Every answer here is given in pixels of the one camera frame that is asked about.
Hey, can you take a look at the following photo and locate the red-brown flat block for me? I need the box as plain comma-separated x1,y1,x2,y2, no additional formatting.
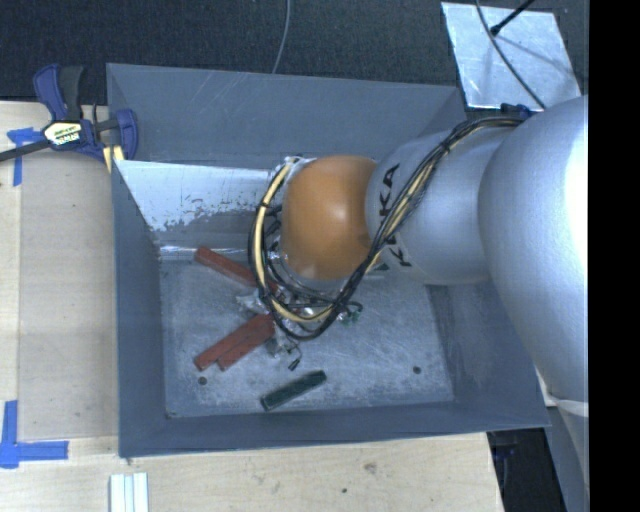
193,245,279,294
193,312,276,372
216,325,277,372

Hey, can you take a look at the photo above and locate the dark green flat block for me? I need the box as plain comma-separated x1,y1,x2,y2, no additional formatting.
259,369,329,413

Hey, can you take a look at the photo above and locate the grey metal bin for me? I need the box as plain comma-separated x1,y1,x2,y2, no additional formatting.
105,62,552,459

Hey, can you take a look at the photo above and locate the pale wood flat board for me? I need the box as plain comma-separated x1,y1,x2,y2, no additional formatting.
17,149,121,444

